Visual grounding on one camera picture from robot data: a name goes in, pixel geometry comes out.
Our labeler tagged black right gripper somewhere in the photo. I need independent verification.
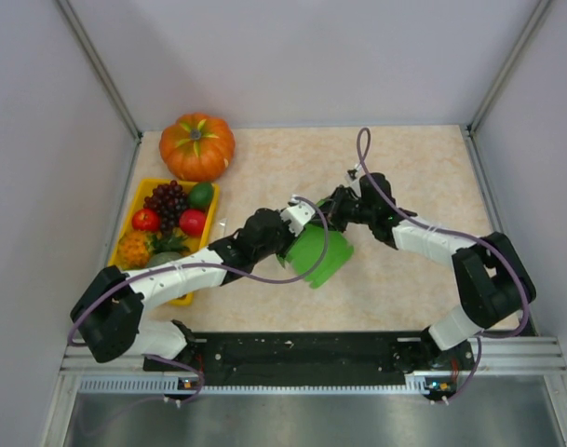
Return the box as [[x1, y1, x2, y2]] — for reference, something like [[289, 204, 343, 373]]
[[310, 185, 375, 234]]

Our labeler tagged green paper box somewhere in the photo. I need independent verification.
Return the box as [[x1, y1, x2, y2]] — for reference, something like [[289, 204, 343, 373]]
[[277, 200, 354, 289]]

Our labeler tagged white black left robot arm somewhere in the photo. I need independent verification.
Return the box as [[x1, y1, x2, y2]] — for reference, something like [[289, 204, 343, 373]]
[[70, 204, 314, 370]]

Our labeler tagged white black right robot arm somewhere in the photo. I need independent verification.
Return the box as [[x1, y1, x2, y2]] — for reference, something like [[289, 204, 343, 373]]
[[318, 172, 536, 372]]

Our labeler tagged small white paper scrap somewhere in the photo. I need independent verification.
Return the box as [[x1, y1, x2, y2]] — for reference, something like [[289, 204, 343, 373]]
[[216, 218, 228, 238]]

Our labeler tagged green lime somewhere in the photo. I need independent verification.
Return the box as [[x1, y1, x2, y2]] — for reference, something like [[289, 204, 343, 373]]
[[188, 182, 214, 210]]

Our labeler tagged red tomato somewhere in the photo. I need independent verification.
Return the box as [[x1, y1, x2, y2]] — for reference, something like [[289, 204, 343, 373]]
[[179, 209, 207, 237]]

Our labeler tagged dark purple grape bunch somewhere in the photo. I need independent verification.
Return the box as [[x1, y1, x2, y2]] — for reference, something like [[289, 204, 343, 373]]
[[143, 181, 189, 235]]

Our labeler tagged orange pumpkin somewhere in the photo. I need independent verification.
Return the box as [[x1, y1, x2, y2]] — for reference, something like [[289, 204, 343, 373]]
[[158, 113, 236, 182]]

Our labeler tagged grey green melon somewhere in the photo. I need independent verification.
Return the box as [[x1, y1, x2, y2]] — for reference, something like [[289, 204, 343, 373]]
[[145, 251, 182, 268]]

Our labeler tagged red apple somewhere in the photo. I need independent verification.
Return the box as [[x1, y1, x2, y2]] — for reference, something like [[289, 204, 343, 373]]
[[130, 208, 161, 232]]

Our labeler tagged yellow plastic tray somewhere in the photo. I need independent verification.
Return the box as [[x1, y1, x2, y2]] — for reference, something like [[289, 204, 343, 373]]
[[106, 177, 221, 307]]

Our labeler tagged orange pineapple with leaves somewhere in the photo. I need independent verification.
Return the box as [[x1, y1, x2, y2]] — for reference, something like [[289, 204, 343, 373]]
[[115, 230, 189, 269]]

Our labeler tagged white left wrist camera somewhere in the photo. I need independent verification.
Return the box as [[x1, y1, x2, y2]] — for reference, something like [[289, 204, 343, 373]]
[[279, 195, 317, 237]]

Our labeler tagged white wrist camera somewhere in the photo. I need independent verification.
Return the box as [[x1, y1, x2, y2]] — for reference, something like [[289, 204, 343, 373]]
[[279, 195, 317, 237], [346, 164, 362, 182]]

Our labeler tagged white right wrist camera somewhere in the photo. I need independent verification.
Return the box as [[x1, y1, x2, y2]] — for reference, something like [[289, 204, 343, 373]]
[[346, 164, 362, 182]]

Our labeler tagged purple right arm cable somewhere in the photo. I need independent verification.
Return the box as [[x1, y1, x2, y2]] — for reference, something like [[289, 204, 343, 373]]
[[356, 127, 531, 406]]

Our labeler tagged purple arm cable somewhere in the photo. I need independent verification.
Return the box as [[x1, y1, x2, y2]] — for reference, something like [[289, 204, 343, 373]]
[[356, 127, 531, 406], [67, 195, 331, 348]]

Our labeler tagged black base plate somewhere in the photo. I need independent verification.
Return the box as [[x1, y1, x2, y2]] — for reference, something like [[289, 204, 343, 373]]
[[142, 330, 479, 386]]

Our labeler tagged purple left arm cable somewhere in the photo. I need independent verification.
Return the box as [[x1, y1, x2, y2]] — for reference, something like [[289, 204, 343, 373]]
[[67, 195, 331, 348]]

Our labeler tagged grey slotted cable duct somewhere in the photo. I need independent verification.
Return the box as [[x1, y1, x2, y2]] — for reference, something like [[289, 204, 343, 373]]
[[78, 375, 439, 397]]

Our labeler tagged aluminium corner post left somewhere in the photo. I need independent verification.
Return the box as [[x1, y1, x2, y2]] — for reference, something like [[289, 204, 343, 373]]
[[52, 0, 142, 142]]

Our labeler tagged aluminium corner post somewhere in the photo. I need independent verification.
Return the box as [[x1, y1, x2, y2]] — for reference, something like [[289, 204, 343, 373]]
[[52, 0, 142, 142], [466, 0, 555, 139]]

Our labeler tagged aluminium corner post right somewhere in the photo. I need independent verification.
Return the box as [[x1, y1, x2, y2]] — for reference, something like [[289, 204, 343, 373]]
[[466, 0, 555, 139]]

